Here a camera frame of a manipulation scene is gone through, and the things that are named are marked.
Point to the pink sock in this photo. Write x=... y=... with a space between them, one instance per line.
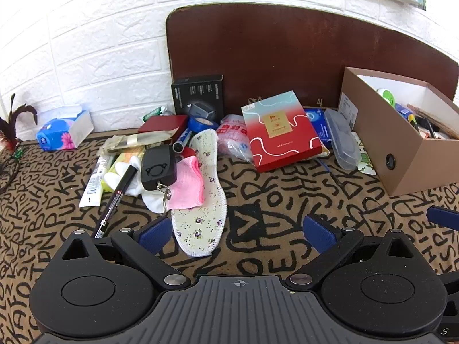
x=188 y=186

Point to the dark red feather toy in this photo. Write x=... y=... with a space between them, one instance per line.
x=10 y=125

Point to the red gift box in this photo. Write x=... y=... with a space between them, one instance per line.
x=279 y=129

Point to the pink plastic packet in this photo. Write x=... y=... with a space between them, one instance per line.
x=233 y=138

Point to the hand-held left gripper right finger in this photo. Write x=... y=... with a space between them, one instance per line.
x=317 y=231

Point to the blue floral tissue pack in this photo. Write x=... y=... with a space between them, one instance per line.
x=59 y=132

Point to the blue marker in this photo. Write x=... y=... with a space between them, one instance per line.
x=182 y=140

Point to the brown cardboard box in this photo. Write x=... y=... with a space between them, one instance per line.
x=405 y=157

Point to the white green sachet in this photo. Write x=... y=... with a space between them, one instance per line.
x=366 y=161

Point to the black hanging scale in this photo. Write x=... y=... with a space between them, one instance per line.
x=157 y=166

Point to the beige taped bundle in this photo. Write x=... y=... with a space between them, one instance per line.
x=136 y=139

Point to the blue tape roll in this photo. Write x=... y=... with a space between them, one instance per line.
x=200 y=124

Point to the floral white insole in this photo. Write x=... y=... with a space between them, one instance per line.
x=200 y=200

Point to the dark brown wooden headboard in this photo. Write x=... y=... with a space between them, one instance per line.
x=287 y=50

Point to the blue wipes packet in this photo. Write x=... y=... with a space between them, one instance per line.
x=317 y=125

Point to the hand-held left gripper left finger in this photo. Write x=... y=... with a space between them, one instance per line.
x=155 y=233

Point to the white sock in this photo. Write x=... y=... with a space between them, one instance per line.
x=152 y=200

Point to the brown woven item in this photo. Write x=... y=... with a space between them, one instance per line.
x=439 y=120

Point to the red tape roll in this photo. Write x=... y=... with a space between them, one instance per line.
x=187 y=154

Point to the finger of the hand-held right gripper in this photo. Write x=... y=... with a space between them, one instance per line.
x=443 y=218

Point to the small dark red box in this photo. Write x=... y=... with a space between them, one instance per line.
x=161 y=124

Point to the blue yellow bottle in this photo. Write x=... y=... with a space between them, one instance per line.
x=404 y=111

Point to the black product box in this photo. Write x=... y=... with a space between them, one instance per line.
x=197 y=93

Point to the clear glasses case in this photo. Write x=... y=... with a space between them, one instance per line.
x=342 y=139

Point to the letter printed brown blanket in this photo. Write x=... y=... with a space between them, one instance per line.
x=279 y=204

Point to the green snack packet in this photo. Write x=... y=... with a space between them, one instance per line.
x=153 y=114

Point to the green white roll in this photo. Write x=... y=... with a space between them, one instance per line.
x=386 y=96

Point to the yellow box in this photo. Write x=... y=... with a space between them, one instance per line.
x=129 y=156

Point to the black marker pen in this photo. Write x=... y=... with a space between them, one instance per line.
x=115 y=200

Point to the white tube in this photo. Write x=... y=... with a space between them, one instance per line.
x=94 y=186

